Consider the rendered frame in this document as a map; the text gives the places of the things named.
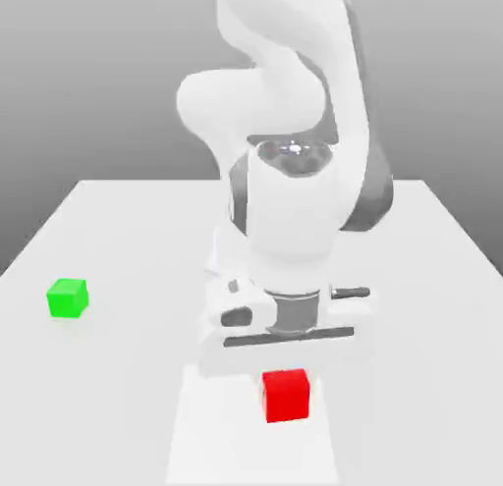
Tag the small red cube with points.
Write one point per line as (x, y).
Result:
(286, 395)

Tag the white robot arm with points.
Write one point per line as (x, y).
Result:
(290, 219)

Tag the small green cube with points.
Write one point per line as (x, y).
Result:
(67, 298)

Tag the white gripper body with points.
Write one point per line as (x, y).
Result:
(287, 350)

